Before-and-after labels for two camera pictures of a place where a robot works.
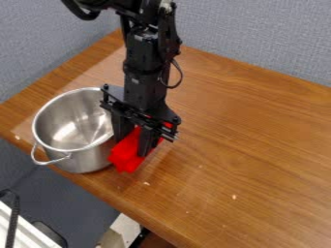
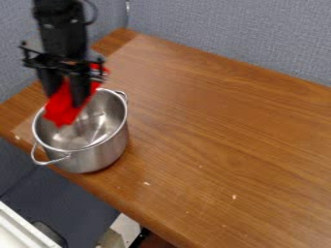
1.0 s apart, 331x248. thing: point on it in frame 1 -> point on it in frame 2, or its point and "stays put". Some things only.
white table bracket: x=122 y=234 stays put
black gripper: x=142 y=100 -> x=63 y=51
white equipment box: x=31 y=234 stays put
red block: x=125 y=155 -> x=99 y=69
